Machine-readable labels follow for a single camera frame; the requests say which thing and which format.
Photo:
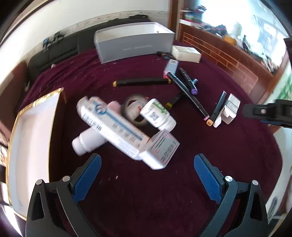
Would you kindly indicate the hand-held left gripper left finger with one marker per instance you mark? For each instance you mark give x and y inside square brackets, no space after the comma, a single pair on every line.
[87,177]

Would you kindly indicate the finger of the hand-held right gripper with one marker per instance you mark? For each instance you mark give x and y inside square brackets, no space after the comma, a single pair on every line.
[255,110]

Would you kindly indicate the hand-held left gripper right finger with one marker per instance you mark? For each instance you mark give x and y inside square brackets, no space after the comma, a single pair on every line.
[208,180]

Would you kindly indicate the small white carton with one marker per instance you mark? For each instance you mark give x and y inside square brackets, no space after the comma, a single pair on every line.
[230,107]

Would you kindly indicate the long white blue-striped box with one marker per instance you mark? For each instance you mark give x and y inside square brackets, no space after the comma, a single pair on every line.
[114,127]

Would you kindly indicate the white medicine box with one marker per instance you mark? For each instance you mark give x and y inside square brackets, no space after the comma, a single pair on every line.
[159,148]

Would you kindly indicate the white gold-trimmed box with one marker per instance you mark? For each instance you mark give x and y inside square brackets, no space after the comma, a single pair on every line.
[29,148]

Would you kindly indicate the clear tape roll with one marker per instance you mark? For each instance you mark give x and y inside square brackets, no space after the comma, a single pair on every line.
[125,109]

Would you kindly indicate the slim silver carton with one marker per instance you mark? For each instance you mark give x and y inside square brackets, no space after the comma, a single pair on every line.
[171,67]

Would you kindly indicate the large white plastic bottle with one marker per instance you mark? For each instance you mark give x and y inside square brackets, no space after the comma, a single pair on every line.
[86,140]

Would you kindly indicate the black marker with orange end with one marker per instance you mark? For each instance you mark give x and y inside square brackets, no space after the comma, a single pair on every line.
[217,107]

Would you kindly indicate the brown wooden cabinet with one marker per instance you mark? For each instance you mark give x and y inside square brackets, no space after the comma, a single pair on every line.
[228,61]

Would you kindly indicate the maroon velvet cloth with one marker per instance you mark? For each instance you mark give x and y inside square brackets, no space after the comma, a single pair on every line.
[141,200]

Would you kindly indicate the black marker with pink tip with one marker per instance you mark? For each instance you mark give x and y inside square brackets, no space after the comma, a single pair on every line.
[187,93]

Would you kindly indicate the black marker with purple cap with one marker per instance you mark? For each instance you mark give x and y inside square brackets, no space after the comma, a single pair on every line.
[186,76]

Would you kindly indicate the black marker with olive end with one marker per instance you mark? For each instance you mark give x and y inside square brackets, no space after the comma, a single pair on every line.
[174,100]

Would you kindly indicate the white green-label pill bottle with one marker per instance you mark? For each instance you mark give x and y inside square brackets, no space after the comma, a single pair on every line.
[155,112]

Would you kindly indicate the small white cardboard box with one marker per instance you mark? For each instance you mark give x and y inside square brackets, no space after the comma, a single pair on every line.
[186,54]

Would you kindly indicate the black marker with blue band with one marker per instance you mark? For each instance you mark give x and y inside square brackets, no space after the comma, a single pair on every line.
[170,57]

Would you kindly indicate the black marker with yellow end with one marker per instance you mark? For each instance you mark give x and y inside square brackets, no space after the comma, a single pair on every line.
[141,82]

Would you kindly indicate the brown wooden furniture panel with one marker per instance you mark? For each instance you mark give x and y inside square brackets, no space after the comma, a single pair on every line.
[16,77]

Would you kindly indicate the black sofa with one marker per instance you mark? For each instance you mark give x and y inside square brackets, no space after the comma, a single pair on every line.
[63,49]

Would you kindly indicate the grey storage box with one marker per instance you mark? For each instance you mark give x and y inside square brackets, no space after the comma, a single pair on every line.
[134,47]

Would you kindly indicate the dark tangled bundle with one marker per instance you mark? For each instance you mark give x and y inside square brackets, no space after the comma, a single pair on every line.
[53,39]

